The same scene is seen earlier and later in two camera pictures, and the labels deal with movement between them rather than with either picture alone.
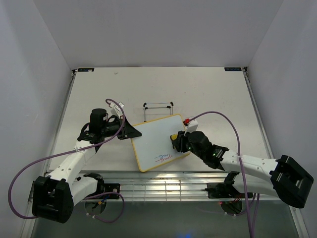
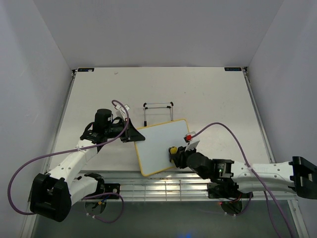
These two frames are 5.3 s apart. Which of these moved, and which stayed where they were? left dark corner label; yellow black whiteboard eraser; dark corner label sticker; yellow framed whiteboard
Moved: yellow black whiteboard eraser; yellow framed whiteboard
Stayed: dark corner label sticker; left dark corner label
